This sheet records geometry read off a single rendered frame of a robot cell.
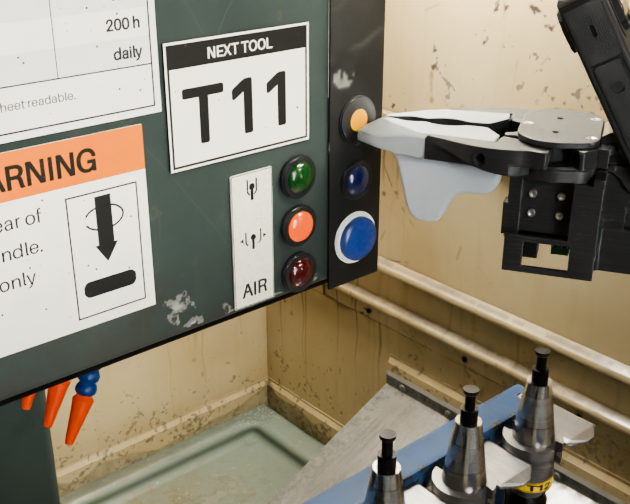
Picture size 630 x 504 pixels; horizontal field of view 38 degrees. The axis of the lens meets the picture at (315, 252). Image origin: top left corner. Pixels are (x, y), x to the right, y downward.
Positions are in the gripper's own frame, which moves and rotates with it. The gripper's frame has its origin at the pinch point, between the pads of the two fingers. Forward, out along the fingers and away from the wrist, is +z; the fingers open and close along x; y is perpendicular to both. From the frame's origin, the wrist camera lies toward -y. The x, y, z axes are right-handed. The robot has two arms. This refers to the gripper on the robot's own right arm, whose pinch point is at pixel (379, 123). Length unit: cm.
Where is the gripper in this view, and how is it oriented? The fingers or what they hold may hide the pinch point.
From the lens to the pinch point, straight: 58.0
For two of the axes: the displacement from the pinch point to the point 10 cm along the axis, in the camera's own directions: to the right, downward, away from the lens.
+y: 0.0, 9.1, 4.1
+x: 3.2, -3.8, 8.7
